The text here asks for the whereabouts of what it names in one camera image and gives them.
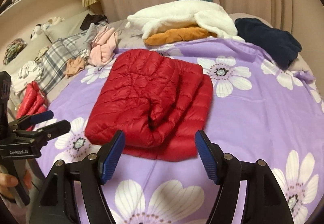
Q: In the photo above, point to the panda plush toy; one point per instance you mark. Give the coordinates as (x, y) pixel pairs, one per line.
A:
(41, 28)

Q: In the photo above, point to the pink garment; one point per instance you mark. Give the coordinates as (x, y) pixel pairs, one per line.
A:
(103, 47)

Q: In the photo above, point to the white fleece garment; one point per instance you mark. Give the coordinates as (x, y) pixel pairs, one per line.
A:
(183, 13)

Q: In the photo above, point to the person's left hand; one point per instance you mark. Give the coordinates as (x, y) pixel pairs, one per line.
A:
(8, 181)

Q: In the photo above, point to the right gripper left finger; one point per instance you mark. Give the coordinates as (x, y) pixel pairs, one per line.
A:
(57, 200)

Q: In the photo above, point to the navy blue garment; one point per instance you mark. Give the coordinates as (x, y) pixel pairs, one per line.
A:
(279, 44)

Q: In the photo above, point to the black cloth on pillow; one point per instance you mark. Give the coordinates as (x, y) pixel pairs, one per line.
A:
(95, 19)

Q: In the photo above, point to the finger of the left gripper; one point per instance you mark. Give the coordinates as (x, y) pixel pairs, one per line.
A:
(41, 136)
(35, 118)

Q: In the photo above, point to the small tan cloth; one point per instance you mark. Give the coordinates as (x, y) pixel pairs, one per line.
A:
(74, 66)

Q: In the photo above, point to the white folded clothes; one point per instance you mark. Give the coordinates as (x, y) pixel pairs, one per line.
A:
(28, 73)

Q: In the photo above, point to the plaid grey pillow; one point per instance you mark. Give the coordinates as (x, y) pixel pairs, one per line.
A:
(56, 58)

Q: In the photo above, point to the green patterned cloth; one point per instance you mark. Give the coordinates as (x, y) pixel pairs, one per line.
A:
(13, 49)

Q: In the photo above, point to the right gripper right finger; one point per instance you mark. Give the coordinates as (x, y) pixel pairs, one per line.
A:
(264, 199)

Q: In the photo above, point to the beige pillow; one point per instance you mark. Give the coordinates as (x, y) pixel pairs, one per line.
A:
(68, 27)

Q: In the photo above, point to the red down jacket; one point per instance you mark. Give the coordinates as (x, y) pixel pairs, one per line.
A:
(159, 103)
(33, 103)

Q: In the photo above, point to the purple floral duvet cover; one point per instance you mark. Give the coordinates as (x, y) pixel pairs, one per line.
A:
(257, 112)

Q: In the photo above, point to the orange folded garment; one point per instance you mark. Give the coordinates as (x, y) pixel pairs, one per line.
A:
(189, 33)

